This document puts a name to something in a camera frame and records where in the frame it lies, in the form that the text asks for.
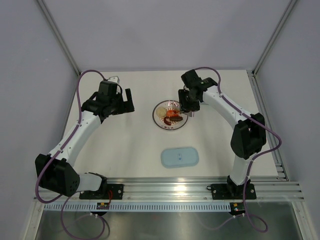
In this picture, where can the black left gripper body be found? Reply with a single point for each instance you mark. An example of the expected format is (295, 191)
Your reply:
(119, 106)

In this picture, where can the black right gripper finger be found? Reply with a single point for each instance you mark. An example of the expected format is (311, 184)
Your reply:
(190, 114)
(179, 107)

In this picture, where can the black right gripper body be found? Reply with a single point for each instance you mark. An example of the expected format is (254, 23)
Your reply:
(187, 100)

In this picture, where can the dark sea cucumber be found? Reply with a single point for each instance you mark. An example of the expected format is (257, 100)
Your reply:
(176, 118)

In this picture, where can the red shrimp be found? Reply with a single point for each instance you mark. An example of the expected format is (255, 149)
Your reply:
(172, 113)

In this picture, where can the dark red sausage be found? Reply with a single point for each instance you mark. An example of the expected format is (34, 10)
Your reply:
(167, 121)

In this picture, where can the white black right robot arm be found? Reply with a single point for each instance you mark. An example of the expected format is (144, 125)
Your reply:
(249, 134)

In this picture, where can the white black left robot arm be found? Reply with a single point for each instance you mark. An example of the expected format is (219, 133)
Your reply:
(55, 170)

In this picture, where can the light blue lunch box lid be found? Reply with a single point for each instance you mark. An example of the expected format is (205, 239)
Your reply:
(181, 157)

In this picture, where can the round printed ceramic plate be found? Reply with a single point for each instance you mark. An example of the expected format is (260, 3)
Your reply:
(159, 121)

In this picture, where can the white steamed bun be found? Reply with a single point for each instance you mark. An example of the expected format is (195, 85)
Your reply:
(161, 112)

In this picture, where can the left small circuit board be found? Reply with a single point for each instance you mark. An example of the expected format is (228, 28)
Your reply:
(103, 206)

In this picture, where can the small circuit board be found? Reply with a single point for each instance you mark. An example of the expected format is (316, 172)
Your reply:
(103, 206)
(237, 208)

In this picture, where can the right small circuit board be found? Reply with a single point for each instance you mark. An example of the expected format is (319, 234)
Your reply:
(237, 208)

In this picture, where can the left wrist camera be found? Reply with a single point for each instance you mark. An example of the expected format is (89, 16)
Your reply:
(114, 79)

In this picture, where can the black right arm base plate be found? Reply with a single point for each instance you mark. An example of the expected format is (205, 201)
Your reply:
(226, 191)

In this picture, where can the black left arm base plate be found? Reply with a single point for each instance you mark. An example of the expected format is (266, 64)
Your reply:
(114, 191)

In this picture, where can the white slotted cable duct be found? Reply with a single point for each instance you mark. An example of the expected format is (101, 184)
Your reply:
(141, 207)

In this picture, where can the aluminium front rail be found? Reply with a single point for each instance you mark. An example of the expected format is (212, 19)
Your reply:
(194, 189)

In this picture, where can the left aluminium frame post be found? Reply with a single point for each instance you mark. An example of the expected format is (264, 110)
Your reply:
(44, 9)

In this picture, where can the aluminium frame post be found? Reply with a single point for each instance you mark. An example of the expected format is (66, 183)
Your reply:
(274, 36)
(44, 9)

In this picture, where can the right aluminium frame post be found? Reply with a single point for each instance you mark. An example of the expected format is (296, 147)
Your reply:
(274, 36)

